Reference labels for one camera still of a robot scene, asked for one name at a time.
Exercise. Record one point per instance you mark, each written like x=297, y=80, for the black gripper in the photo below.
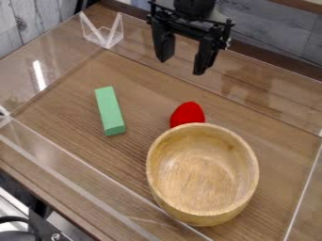
x=197, y=19

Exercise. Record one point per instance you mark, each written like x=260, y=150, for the red plush strawberry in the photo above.
x=188, y=113

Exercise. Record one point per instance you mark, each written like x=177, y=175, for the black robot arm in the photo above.
x=194, y=19

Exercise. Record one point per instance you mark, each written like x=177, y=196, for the green rectangular block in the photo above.
x=110, y=111

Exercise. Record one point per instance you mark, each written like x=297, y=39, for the wooden bowl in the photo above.
x=202, y=173

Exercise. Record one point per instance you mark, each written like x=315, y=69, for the clear acrylic corner bracket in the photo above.
x=106, y=37

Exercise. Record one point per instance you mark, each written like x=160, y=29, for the clear acrylic enclosure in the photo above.
x=90, y=175

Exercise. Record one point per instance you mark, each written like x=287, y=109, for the black metal bracket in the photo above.
x=45, y=229

